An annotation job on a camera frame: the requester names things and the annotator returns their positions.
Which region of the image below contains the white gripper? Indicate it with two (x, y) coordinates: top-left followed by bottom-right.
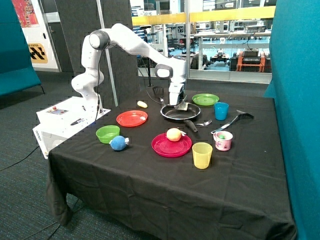
(168, 82), (186, 106)

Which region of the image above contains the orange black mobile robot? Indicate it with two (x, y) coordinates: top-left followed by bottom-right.
(229, 48), (272, 73)

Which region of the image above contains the teal partition panel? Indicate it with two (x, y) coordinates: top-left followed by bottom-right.
(264, 0), (320, 240)

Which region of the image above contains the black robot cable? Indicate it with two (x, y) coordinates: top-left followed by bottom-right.
(70, 43), (187, 126)

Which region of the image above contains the black slotted spatula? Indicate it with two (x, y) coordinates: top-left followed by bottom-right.
(152, 86), (165, 106)

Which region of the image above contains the red plate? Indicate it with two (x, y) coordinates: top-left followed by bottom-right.
(116, 110), (148, 128)

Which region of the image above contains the metal fork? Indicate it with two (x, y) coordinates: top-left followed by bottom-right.
(195, 119), (212, 126)

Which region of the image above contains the pink printed mug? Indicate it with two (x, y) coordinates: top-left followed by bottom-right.
(213, 131), (233, 152)

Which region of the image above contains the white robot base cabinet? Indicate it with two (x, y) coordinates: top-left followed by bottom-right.
(32, 96), (110, 159)

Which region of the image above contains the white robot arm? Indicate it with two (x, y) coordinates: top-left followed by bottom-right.
(71, 23), (188, 111)

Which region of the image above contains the blue plush ball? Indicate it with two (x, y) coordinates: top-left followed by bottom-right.
(109, 135), (130, 151)

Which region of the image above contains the blue plastic cup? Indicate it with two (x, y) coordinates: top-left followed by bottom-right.
(214, 102), (229, 121)

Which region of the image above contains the black frying pan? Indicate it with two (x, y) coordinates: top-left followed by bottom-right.
(160, 103), (201, 133)

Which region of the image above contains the magenta plate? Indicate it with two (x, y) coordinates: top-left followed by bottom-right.
(151, 133), (192, 158)

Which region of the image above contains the white lab desk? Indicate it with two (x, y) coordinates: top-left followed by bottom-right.
(194, 31), (271, 70)

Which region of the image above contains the yellow toy corn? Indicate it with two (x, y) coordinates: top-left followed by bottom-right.
(137, 101), (148, 109)

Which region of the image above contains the yellow black sign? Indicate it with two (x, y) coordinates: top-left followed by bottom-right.
(28, 43), (48, 64)

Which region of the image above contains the teal sofa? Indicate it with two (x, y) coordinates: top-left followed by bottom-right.
(0, 0), (42, 97)

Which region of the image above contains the yellow plastic cup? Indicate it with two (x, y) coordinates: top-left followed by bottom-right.
(192, 142), (213, 170)

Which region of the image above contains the green plate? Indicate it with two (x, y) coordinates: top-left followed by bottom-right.
(192, 93), (220, 106)

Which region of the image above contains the green bowl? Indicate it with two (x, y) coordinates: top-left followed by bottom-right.
(95, 125), (120, 144)

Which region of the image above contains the red poster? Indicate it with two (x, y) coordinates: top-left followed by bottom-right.
(12, 0), (40, 28)

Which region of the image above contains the black tablecloth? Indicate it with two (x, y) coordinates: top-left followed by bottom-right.
(45, 91), (298, 240)

